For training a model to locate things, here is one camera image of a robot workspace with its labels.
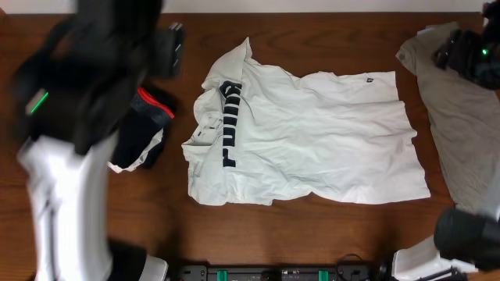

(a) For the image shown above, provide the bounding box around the white printed t-shirt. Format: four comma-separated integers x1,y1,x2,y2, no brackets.
182,41,430,206

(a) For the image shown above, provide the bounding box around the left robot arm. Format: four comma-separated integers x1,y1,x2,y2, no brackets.
11,0,184,280

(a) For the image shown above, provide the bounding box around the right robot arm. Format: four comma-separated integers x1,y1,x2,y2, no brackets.
380,1,499,280

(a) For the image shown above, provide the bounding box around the grey khaki garment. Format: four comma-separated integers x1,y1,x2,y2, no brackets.
396,22,499,212

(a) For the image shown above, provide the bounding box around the black shorts red waistband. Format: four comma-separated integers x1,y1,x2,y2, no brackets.
110,84,177,169

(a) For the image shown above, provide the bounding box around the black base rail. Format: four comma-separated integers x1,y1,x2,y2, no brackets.
170,261,393,281

